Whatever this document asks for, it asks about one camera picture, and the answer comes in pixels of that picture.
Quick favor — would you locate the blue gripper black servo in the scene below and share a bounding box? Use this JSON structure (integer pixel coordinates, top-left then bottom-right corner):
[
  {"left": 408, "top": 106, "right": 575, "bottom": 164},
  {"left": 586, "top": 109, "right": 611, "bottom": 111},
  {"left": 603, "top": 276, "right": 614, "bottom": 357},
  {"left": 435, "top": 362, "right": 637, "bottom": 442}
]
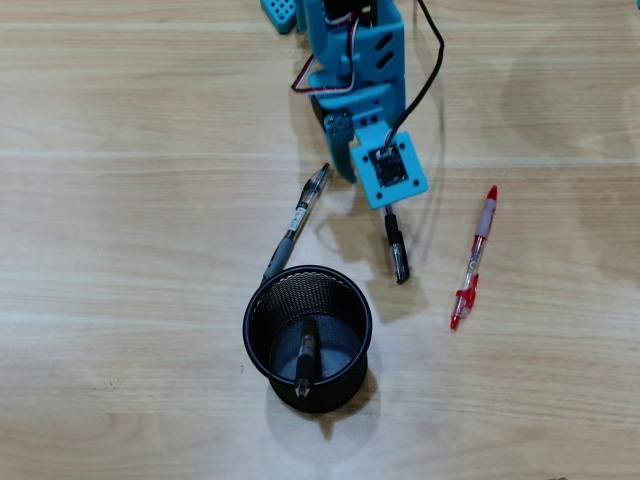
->
[{"left": 308, "top": 73, "right": 407, "bottom": 185}]

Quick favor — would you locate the slim clear pen black cap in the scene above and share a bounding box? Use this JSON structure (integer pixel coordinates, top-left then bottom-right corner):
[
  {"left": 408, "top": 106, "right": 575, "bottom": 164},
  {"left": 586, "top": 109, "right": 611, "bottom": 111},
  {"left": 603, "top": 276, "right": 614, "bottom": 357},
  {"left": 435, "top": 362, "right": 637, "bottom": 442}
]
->
[{"left": 383, "top": 206, "right": 411, "bottom": 287}]

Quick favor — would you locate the clear pen grey grip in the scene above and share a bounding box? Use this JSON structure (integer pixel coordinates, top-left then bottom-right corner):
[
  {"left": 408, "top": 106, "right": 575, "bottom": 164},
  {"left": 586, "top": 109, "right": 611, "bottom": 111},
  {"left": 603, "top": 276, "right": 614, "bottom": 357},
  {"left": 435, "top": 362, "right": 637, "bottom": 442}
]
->
[{"left": 260, "top": 162, "right": 331, "bottom": 286}]

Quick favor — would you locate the red clear pen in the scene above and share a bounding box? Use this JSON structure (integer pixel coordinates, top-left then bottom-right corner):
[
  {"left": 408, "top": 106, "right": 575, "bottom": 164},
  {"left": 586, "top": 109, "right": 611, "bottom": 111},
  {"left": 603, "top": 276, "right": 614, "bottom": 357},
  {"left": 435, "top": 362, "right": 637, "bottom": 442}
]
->
[{"left": 449, "top": 184, "right": 499, "bottom": 332}]

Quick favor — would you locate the black pen black grip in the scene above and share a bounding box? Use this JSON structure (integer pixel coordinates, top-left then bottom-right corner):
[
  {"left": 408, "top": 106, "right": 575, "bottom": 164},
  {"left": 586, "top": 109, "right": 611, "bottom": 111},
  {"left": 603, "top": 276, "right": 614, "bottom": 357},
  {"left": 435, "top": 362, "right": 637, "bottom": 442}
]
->
[{"left": 293, "top": 317, "right": 322, "bottom": 400}]

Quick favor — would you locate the black mesh pen holder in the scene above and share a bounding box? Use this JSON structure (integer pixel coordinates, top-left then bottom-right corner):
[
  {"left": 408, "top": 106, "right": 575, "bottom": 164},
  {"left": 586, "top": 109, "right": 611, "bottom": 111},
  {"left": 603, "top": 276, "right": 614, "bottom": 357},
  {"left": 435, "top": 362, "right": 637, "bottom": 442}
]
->
[{"left": 242, "top": 264, "right": 374, "bottom": 414}]

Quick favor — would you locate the blue wrist camera module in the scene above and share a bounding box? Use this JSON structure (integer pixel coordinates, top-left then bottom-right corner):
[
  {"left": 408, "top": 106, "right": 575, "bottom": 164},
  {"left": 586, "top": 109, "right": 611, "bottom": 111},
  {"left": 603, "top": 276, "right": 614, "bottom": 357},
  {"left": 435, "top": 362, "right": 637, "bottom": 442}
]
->
[{"left": 349, "top": 130, "right": 430, "bottom": 210}]

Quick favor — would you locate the red white servo wire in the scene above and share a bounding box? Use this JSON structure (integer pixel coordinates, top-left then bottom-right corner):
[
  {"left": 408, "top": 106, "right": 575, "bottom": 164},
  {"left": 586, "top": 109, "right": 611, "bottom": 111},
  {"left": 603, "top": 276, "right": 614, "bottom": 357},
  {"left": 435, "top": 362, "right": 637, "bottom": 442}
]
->
[{"left": 291, "top": 12, "right": 376, "bottom": 96}]

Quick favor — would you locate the black camera cable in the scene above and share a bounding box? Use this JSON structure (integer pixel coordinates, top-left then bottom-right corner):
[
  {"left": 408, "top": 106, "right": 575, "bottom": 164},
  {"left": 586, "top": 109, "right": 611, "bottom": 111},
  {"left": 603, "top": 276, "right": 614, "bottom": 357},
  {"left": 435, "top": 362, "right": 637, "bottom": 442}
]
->
[{"left": 383, "top": 0, "right": 446, "bottom": 154}]

